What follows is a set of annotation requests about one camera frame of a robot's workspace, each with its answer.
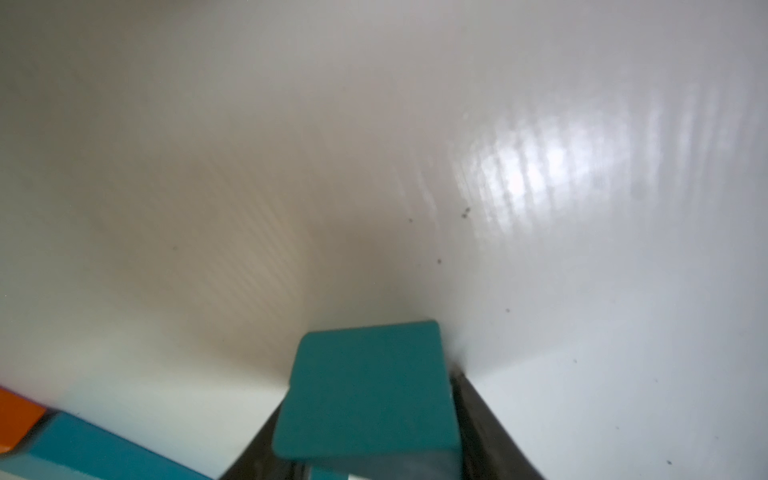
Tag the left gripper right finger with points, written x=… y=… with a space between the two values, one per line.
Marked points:
x=488 y=451

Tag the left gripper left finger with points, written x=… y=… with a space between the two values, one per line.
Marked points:
x=258 y=461

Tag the orange long block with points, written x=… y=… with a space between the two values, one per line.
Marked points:
x=18 y=415

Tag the small teal cube block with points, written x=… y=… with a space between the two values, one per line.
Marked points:
x=374 y=402

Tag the long teal block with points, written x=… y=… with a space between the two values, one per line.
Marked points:
x=62 y=446

